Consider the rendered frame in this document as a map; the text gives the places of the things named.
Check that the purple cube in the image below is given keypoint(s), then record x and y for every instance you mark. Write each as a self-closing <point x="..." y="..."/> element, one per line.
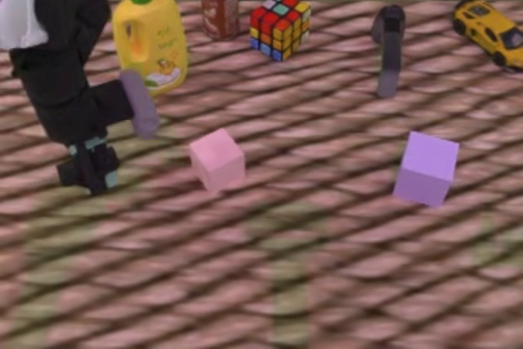
<point x="427" y="169"/>

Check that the pink cube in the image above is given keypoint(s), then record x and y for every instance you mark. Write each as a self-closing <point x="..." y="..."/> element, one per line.
<point x="217" y="161"/>

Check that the yellow bottle with green cap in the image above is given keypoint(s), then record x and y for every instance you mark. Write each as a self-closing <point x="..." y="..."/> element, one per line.
<point x="149" y="42"/>

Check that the yellow toy car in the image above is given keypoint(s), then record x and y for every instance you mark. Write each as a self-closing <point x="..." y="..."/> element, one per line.
<point x="490" y="30"/>

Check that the multicolour puzzle cube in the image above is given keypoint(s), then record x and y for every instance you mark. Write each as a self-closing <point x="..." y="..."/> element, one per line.
<point x="280" y="26"/>

